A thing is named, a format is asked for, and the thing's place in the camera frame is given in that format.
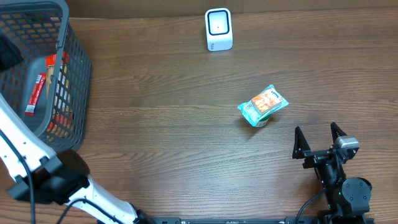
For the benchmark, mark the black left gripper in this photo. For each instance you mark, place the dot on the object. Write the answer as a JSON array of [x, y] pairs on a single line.
[[8, 54]]

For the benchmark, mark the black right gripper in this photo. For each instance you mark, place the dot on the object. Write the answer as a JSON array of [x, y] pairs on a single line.
[[321, 154]]

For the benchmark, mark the orange long noodle package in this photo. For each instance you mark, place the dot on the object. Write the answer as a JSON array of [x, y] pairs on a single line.
[[59, 124]]

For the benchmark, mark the red snack stick packet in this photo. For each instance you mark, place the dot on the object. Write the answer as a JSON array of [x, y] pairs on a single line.
[[39, 84]]

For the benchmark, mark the orange tissue pack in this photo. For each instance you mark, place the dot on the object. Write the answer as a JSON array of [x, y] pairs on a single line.
[[267, 100]]

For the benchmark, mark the green lid white jar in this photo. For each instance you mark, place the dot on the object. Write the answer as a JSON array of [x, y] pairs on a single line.
[[263, 121]]

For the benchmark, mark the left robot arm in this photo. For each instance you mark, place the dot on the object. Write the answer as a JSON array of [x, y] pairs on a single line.
[[44, 176]]

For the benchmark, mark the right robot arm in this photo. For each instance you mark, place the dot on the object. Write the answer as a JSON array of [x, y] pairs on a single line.
[[347, 198]]

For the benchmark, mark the white barcode scanner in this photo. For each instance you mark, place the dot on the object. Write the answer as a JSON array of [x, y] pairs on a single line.
[[219, 30]]

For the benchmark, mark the grey plastic mesh basket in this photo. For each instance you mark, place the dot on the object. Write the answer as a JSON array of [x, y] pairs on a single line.
[[40, 29]]

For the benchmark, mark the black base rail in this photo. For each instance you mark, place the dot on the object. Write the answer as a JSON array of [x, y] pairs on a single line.
[[286, 220]]

